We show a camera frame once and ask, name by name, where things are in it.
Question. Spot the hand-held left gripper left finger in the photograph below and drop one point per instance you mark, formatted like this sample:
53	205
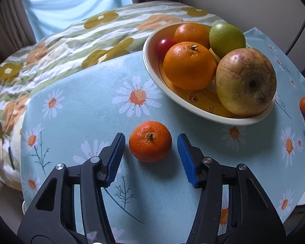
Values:
115	157

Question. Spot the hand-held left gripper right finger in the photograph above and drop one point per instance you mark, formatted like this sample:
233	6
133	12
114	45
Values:
186	157

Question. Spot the small mandarin with stem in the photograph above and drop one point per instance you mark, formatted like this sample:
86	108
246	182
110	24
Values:
150	142

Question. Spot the large red-yellow apple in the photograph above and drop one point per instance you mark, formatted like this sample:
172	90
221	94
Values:
245	81

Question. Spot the large orange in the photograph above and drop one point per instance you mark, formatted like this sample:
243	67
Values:
189	66

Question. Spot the cream bowl with yellow cartoon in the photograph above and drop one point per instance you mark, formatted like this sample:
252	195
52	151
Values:
155	66

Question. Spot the red cherry tomato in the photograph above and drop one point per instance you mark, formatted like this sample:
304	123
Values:
164	45

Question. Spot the green apple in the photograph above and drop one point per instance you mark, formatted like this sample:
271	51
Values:
226	39

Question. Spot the orange with navel dot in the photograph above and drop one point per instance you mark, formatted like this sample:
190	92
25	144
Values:
192	34

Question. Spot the light blue daisy tablecloth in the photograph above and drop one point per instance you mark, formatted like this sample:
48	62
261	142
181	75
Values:
86	117

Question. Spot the striped floral blanket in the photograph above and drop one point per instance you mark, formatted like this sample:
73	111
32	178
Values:
66	45

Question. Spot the light blue curtain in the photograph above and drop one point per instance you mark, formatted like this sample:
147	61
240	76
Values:
73	2

